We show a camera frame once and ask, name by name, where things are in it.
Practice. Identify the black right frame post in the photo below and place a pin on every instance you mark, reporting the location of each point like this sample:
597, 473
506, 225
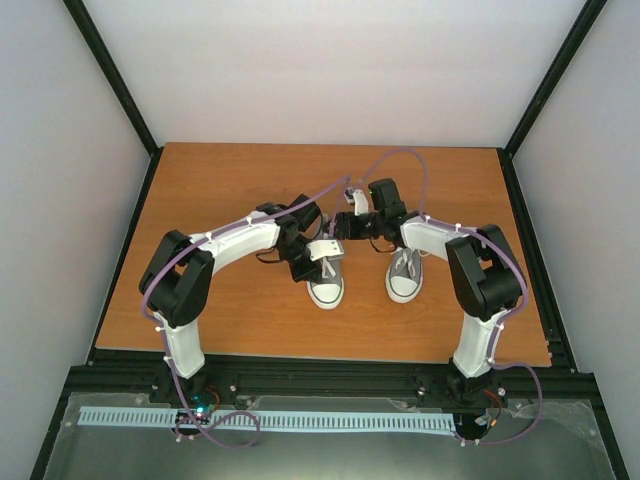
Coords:
570, 46

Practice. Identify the light blue cable duct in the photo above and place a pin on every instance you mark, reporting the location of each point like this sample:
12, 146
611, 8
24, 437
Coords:
272, 421

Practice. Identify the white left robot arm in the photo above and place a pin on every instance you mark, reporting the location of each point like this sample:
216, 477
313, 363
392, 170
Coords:
176, 283

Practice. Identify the clear plastic front sheet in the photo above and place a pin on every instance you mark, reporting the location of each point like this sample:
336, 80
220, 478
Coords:
560, 440

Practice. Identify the white shoelace of sneaker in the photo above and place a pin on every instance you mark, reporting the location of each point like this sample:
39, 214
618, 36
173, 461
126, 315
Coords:
407, 263
330, 272

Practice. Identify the black left frame post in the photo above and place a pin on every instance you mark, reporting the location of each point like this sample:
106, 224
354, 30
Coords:
98, 48

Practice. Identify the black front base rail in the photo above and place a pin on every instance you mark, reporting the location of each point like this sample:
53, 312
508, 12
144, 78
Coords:
236, 380

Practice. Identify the grey sneaker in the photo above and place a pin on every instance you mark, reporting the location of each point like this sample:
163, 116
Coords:
401, 290
326, 296

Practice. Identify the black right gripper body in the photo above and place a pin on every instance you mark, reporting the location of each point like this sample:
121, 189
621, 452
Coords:
363, 231

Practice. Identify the black frame post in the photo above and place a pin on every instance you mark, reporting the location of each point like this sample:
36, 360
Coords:
570, 46
98, 48

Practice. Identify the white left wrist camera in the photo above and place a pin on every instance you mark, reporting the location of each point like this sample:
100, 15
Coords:
325, 248

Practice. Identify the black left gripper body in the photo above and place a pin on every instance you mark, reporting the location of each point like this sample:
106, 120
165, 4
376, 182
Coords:
298, 271

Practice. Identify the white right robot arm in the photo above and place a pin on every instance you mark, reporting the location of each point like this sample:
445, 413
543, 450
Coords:
488, 283

